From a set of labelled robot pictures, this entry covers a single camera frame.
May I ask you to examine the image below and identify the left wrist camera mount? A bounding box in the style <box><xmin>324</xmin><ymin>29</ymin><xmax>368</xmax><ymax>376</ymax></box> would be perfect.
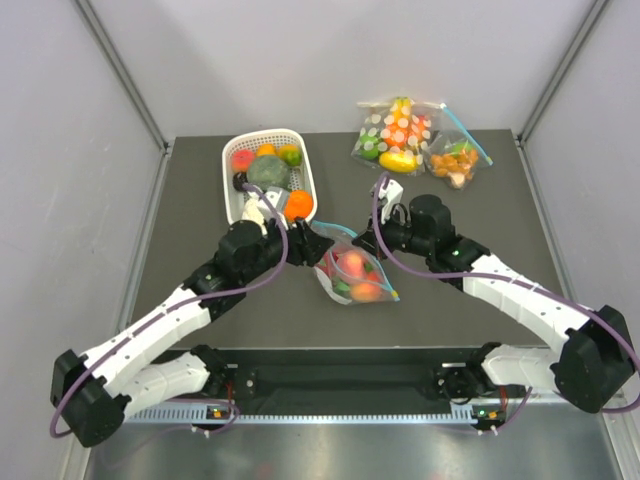
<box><xmin>249</xmin><ymin>187</ymin><xmax>290</xmax><ymax>218</ymax></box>

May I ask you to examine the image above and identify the small bag of orange pieces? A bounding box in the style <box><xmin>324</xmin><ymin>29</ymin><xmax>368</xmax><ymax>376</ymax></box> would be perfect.
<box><xmin>427</xmin><ymin>103</ymin><xmax>493</xmax><ymax>190</ymax></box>

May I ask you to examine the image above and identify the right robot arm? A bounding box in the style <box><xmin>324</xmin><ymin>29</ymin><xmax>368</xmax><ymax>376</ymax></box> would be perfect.
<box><xmin>354</xmin><ymin>190</ymin><xmax>639</xmax><ymax>413</ymax></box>

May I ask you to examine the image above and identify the grey cable duct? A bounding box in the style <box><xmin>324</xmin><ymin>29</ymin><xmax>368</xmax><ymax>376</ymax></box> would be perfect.
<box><xmin>124</xmin><ymin>402</ymin><xmax>506</xmax><ymax>426</ymax></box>

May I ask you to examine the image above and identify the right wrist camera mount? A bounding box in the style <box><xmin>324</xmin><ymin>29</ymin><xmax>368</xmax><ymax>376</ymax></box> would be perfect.
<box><xmin>370</xmin><ymin>177</ymin><xmax>404</xmax><ymax>226</ymax></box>

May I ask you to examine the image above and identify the clear blue zip bag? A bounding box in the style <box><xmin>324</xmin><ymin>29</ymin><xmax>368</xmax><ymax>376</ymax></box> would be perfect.
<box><xmin>311</xmin><ymin>220</ymin><xmax>400</xmax><ymax>305</ymax></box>

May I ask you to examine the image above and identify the dark fake mangosteen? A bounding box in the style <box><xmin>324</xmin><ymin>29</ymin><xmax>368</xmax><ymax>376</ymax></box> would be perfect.
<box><xmin>232</xmin><ymin>172</ymin><xmax>248</xmax><ymax>192</ymax></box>

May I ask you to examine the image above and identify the orange fake peach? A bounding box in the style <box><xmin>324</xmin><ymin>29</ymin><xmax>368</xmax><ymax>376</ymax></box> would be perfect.
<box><xmin>350</xmin><ymin>283</ymin><xmax>382</xmax><ymax>303</ymax></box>

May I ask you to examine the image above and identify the green fake broccoli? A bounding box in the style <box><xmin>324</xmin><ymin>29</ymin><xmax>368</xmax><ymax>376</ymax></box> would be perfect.
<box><xmin>247</xmin><ymin>155</ymin><xmax>290</xmax><ymax>190</ymax></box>

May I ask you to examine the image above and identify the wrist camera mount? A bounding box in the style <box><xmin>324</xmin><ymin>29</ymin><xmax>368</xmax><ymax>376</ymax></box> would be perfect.
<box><xmin>370</xmin><ymin>177</ymin><xmax>404</xmax><ymax>226</ymax></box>
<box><xmin>249</xmin><ymin>187</ymin><xmax>290</xmax><ymax>218</ymax></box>

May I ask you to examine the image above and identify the white plastic basket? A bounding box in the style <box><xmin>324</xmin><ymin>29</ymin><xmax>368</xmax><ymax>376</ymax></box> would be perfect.
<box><xmin>221</xmin><ymin>128</ymin><xmax>318</xmax><ymax>224</ymax></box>

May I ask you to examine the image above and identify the small orange fake fruit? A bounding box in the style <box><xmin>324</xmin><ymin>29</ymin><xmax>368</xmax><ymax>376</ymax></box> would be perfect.
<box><xmin>255</xmin><ymin>143</ymin><xmax>277</xmax><ymax>157</ymax></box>

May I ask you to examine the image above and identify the red fake dragon fruit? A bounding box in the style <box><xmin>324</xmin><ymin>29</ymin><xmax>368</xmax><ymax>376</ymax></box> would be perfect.
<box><xmin>318</xmin><ymin>251</ymin><xmax>339</xmax><ymax>279</ymax></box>

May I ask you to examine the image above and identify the orange fake tangerine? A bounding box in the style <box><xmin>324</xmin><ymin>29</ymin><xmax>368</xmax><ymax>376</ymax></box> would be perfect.
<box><xmin>284</xmin><ymin>190</ymin><xmax>315</xmax><ymax>223</ymax></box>

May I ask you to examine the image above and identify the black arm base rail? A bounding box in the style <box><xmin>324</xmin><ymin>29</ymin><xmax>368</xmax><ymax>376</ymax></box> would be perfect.
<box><xmin>164</xmin><ymin>347</ymin><xmax>531</xmax><ymax>416</ymax></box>

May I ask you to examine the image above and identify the polka dot fruit bag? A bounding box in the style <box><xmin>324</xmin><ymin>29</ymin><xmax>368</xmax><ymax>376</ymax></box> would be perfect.
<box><xmin>351</xmin><ymin>96</ymin><xmax>444</xmax><ymax>176</ymax></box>

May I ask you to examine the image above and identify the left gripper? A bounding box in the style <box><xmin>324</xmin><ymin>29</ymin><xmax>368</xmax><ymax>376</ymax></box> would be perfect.
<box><xmin>241</xmin><ymin>212</ymin><xmax>334</xmax><ymax>285</ymax></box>

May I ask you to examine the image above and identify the white fake cauliflower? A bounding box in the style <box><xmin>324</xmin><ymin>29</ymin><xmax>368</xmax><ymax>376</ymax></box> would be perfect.
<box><xmin>241</xmin><ymin>198</ymin><xmax>265</xmax><ymax>227</ymax></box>

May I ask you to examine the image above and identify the green yellow fake lime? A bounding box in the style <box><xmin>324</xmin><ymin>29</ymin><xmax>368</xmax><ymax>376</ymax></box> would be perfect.
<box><xmin>277</xmin><ymin>144</ymin><xmax>303</xmax><ymax>168</ymax></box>

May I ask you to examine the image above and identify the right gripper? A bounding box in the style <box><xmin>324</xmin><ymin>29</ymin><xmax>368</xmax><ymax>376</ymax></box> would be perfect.
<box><xmin>352</xmin><ymin>204</ymin><xmax>433</xmax><ymax>262</ymax></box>

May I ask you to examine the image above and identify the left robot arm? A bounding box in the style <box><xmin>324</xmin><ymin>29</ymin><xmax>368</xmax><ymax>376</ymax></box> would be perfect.
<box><xmin>50</xmin><ymin>219</ymin><xmax>334</xmax><ymax>448</ymax></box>

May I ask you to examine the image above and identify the red fake peach in basket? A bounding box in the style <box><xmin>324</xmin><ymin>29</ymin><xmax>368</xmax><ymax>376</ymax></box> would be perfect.
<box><xmin>231</xmin><ymin>149</ymin><xmax>255</xmax><ymax>174</ymax></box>

